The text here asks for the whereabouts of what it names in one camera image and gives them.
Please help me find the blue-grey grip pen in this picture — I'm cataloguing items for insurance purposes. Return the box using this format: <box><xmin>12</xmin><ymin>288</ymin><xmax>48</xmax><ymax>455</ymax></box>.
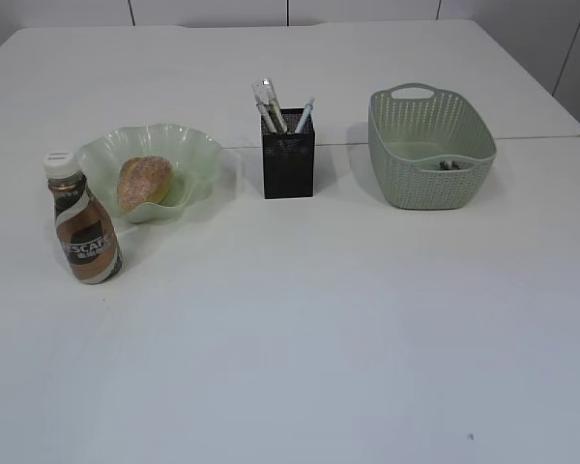
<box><xmin>294</xmin><ymin>97</ymin><xmax>314</xmax><ymax>134</ymax></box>

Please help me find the beige grip pen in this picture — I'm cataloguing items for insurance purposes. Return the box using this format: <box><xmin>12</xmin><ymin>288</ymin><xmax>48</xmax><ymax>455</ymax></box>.
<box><xmin>265</xmin><ymin>100</ymin><xmax>288</xmax><ymax>134</ymax></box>

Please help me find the grey grip white pen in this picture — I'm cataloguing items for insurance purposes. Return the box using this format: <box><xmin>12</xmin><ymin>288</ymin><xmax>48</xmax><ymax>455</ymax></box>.
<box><xmin>256</xmin><ymin>99</ymin><xmax>277</xmax><ymax>133</ymax></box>

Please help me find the clear plastic ruler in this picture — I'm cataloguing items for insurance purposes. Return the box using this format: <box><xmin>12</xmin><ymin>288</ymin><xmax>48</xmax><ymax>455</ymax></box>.
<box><xmin>251</xmin><ymin>77</ymin><xmax>281</xmax><ymax>109</ymax></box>

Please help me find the sugar-dusted bread roll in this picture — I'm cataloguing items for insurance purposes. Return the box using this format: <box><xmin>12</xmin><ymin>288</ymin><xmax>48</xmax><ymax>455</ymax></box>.
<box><xmin>117</xmin><ymin>157</ymin><xmax>174</xmax><ymax>213</ymax></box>

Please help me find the grey paper ball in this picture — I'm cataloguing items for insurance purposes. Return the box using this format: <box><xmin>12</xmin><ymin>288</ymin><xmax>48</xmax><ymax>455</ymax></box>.
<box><xmin>432</xmin><ymin>159</ymin><xmax>466</xmax><ymax>171</ymax></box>

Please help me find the Nescafe coffee bottle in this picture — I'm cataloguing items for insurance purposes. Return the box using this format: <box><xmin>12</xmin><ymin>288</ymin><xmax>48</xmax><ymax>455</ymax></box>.
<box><xmin>43</xmin><ymin>152</ymin><xmax>122</xmax><ymax>285</ymax></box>

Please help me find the black pen holder box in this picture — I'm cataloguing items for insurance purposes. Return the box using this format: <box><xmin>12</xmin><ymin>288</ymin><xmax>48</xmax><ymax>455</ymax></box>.
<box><xmin>260</xmin><ymin>108</ymin><xmax>316</xmax><ymax>199</ymax></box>

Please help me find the green wavy glass plate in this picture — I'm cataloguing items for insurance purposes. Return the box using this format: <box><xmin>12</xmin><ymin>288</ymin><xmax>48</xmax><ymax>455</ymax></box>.
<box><xmin>75</xmin><ymin>124</ymin><xmax>221</xmax><ymax>223</ymax></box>

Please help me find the green plastic woven basket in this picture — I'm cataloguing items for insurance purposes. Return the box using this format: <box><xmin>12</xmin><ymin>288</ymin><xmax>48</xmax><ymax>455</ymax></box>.
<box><xmin>367</xmin><ymin>83</ymin><xmax>497</xmax><ymax>211</ymax></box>

